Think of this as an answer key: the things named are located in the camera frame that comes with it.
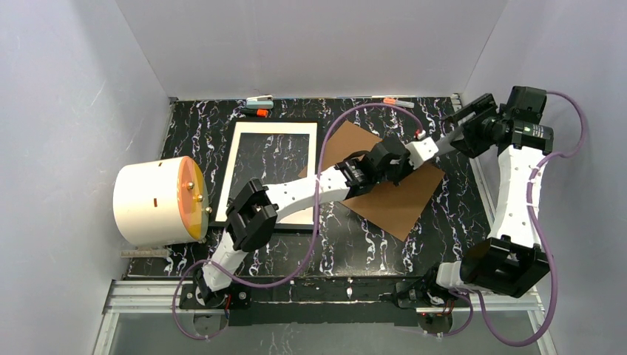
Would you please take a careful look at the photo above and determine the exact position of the brown backing board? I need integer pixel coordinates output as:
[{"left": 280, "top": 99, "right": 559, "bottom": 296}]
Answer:
[{"left": 322, "top": 121, "right": 444, "bottom": 241}]

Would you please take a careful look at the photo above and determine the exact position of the white cylinder orange lid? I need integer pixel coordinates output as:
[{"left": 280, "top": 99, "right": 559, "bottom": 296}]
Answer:
[{"left": 112, "top": 156, "right": 211, "bottom": 248}]

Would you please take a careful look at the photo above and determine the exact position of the black orange marker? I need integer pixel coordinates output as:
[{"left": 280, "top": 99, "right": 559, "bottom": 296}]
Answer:
[{"left": 240, "top": 108, "right": 270, "bottom": 118}]

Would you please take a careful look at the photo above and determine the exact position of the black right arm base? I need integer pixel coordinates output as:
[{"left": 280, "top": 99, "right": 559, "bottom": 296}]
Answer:
[{"left": 391, "top": 269, "right": 458, "bottom": 308}]

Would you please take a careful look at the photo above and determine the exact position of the aluminium rail frame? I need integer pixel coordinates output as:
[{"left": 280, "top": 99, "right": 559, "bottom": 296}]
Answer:
[{"left": 92, "top": 277, "right": 560, "bottom": 355}]

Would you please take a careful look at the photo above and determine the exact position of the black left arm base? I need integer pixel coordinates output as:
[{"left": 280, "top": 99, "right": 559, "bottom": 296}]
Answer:
[{"left": 177, "top": 274, "right": 251, "bottom": 310}]

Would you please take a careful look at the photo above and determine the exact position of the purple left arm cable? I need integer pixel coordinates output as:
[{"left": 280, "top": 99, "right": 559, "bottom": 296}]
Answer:
[{"left": 171, "top": 101, "right": 425, "bottom": 342}]

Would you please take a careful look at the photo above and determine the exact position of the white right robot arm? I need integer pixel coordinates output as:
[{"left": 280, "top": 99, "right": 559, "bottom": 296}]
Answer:
[{"left": 435, "top": 86, "right": 554, "bottom": 298}]

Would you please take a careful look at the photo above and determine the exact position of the black picture frame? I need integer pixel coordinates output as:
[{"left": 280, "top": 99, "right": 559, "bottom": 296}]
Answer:
[{"left": 210, "top": 116, "right": 322, "bottom": 233}]

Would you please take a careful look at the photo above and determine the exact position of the orange white marker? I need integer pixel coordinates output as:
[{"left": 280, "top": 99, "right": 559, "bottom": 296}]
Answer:
[{"left": 382, "top": 98, "right": 415, "bottom": 109}]

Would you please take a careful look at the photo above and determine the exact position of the wooden ruler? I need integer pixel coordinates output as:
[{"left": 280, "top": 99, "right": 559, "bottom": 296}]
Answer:
[{"left": 120, "top": 248, "right": 170, "bottom": 258}]

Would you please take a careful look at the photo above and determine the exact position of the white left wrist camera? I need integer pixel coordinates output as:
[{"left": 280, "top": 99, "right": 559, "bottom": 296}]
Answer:
[{"left": 405, "top": 137, "right": 438, "bottom": 170}]

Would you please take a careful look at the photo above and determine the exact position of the sunflower photo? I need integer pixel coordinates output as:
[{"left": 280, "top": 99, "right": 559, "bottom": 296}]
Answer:
[{"left": 435, "top": 126, "right": 463, "bottom": 158}]

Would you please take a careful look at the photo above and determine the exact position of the white mat board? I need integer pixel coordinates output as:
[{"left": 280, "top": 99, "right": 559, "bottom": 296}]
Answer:
[{"left": 210, "top": 118, "right": 320, "bottom": 227}]

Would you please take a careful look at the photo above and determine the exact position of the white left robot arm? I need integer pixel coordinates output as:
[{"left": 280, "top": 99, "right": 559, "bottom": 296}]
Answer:
[{"left": 200, "top": 139, "right": 425, "bottom": 292}]

